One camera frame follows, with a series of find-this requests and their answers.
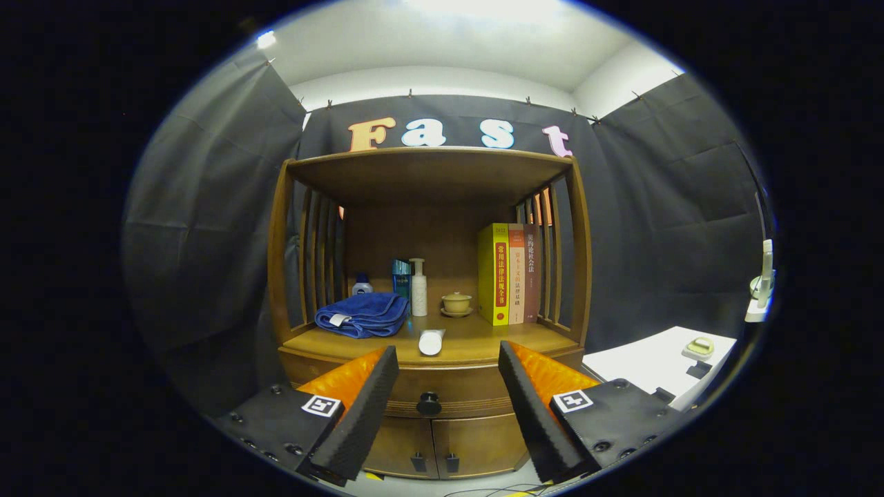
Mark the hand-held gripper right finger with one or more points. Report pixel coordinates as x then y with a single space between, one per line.
535 421

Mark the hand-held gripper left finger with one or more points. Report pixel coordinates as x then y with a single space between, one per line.
366 414

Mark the wooden drawer with black knob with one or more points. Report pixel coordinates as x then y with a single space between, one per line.
456 383

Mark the white facial cleanser tube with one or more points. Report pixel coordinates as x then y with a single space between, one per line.
430 343

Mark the wooden cabinet door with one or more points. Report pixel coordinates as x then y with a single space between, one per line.
483 442
400 445

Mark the wooden countertop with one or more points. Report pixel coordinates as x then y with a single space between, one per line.
483 335

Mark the white drawer unit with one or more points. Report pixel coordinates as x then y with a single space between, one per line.
642 362

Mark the wooden cabinet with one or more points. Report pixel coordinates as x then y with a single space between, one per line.
428 176

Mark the yellow and black floor tape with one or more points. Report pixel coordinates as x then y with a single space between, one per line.
373 476

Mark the blue folded towel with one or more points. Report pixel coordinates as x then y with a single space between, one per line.
362 316

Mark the small white blue-capped bottle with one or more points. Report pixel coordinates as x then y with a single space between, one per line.
362 287

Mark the white pump bottle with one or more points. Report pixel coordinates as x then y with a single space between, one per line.
419 293

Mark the yellow lidded teacup with saucer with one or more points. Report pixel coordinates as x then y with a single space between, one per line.
456 302

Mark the beige book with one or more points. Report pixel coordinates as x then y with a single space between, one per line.
516 276

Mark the brown book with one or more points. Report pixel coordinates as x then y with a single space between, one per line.
531 273

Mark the yellow book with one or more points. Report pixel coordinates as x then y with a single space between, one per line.
492 276

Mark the small black block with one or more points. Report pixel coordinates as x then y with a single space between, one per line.
699 369

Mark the small pale yellow-green object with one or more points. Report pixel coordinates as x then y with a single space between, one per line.
699 348

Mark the white device on stand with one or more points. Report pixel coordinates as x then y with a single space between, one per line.
765 276

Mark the bright ceiling light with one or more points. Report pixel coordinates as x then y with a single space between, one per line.
266 39

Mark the black bracket block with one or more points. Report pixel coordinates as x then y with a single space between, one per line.
664 395

